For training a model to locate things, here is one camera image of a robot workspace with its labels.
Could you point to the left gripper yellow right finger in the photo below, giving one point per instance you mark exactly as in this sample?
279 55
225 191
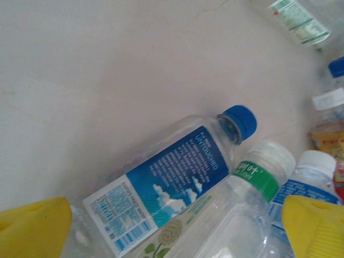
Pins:
317 228

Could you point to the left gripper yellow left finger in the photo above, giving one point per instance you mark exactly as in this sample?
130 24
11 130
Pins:
32 228

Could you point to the orange label bottle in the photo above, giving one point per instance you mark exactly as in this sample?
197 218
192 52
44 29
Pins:
328 134

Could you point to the soda water bottle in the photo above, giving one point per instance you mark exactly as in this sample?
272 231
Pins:
337 67

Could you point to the square bottle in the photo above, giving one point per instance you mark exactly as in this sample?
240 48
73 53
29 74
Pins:
174 166

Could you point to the white-capped bottle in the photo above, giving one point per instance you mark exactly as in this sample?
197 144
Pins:
314 164

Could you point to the clear bottle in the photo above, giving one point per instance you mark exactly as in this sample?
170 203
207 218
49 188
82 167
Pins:
340 182
264 164
298 21
172 233

